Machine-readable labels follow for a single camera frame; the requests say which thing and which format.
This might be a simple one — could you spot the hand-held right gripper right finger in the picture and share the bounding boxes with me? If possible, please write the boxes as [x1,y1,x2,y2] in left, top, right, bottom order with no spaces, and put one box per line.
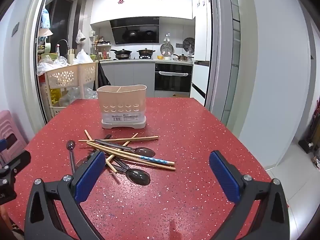
[209,151,290,240]

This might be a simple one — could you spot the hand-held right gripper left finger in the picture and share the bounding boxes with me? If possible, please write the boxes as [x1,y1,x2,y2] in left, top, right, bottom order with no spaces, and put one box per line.
[24,151,106,240]

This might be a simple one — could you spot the blue patterned chopstick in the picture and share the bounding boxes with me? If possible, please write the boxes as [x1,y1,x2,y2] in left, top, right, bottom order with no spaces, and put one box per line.
[87,141,175,166]

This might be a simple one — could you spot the beige plastic utensil holder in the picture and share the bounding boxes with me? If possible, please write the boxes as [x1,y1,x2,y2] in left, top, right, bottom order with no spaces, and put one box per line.
[97,84,147,130]

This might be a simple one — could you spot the pink plastic stool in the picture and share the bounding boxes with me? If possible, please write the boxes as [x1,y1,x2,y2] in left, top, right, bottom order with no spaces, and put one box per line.
[0,110,27,165]

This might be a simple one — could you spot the yellow oil bottle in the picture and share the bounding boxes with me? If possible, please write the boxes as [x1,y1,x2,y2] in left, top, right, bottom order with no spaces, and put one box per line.
[50,87,63,105]

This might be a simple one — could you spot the clear plastic bag pile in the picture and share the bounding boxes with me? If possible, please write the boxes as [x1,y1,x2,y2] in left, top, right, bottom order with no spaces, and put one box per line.
[36,55,68,76]

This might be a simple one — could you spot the beige perforated storage cart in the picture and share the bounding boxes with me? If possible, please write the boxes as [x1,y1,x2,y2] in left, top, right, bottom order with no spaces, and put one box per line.
[45,62,98,117]

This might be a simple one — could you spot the light green basin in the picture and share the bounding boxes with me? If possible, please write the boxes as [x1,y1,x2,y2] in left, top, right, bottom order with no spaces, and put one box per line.
[40,52,60,60]

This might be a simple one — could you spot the black hanging bag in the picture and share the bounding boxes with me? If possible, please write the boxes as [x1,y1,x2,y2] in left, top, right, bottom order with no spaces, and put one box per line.
[97,62,111,90]

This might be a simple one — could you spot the black built-in oven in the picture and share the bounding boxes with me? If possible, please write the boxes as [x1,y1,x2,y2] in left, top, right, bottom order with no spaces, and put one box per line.
[154,63,193,93]

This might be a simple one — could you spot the black kitchen faucet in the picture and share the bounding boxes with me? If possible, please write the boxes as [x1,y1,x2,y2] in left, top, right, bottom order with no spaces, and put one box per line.
[56,39,70,55]

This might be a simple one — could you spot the black wok with lid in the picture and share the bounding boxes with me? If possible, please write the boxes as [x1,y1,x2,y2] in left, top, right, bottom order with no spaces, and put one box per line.
[110,49,133,60]

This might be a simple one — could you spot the spice rack with bottles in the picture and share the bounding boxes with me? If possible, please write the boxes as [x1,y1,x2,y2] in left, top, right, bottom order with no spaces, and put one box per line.
[90,35,112,60]

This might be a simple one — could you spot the blue hanging packet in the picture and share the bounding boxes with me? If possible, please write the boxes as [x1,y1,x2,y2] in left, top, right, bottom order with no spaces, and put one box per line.
[41,8,50,28]

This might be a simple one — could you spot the dark cooking pot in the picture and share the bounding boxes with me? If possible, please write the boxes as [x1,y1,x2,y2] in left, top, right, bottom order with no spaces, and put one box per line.
[137,48,156,57]

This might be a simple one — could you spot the white refrigerator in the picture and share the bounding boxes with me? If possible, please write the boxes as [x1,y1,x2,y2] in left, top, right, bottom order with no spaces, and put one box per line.
[190,0,213,100]

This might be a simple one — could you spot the round black trivet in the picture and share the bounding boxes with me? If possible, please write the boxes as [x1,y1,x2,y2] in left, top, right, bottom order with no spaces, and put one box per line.
[182,37,195,53]

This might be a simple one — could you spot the round metal steamer plate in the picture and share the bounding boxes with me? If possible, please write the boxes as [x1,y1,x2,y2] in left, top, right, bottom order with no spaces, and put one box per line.
[160,42,173,55]

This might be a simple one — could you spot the black range hood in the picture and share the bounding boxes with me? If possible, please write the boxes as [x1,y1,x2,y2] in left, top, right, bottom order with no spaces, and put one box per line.
[109,17,160,44]

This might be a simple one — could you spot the white oven handle cover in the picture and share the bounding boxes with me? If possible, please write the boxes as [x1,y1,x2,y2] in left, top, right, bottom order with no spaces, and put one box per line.
[159,71,188,77]

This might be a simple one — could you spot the white wall cabinets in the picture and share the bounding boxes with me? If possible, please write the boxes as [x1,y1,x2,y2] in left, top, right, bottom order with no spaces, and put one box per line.
[90,0,195,25]

